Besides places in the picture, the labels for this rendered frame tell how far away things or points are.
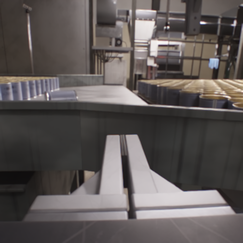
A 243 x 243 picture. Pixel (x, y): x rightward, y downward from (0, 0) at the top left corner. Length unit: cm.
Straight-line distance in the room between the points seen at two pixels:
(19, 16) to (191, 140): 318
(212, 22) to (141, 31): 132
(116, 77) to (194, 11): 283
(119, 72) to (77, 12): 113
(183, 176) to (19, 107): 21
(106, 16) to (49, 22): 89
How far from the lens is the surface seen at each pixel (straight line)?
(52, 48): 305
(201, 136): 21
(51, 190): 44
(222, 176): 24
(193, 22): 46
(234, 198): 29
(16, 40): 324
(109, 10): 279
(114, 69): 323
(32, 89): 89
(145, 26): 351
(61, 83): 143
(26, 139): 25
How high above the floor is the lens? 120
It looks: 16 degrees down
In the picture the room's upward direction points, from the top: 2 degrees clockwise
